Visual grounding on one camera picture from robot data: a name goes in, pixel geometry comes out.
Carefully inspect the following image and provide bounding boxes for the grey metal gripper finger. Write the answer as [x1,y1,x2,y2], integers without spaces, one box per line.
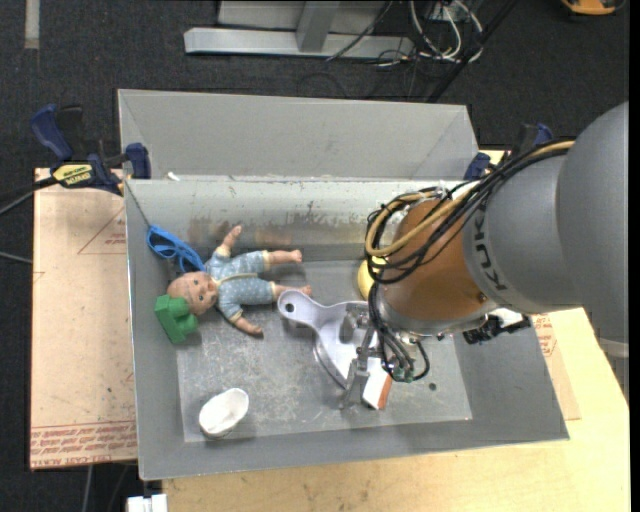
[341,360,370,410]

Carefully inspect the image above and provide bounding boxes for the white and red-brown box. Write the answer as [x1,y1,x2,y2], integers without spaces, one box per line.
[362,372,394,411]

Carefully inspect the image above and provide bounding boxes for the yellow round thing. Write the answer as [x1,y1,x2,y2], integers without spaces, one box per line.
[356,258,384,302]

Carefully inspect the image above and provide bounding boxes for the white plastic scoop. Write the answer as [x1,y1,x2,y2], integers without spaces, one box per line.
[277,289,382,392]

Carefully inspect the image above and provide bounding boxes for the grey metal bin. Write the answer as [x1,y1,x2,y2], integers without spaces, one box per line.
[117,88,571,482]

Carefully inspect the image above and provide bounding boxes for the baby doll in blue suit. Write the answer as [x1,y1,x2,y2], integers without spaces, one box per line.
[166,224,313,336]

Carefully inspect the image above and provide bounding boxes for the white cup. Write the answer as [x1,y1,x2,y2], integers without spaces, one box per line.
[198,387,250,440]

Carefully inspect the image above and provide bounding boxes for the green toy block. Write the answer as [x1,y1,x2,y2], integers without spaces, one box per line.
[153,293,199,345]

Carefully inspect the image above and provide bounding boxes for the blue sunglasses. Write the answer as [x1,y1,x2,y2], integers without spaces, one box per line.
[145,224,207,274]

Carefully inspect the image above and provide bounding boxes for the brown cardboard board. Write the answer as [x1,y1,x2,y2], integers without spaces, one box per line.
[29,167,583,471]

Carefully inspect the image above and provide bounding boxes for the black cylinder on white bracket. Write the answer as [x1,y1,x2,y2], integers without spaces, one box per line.
[462,307,532,346]

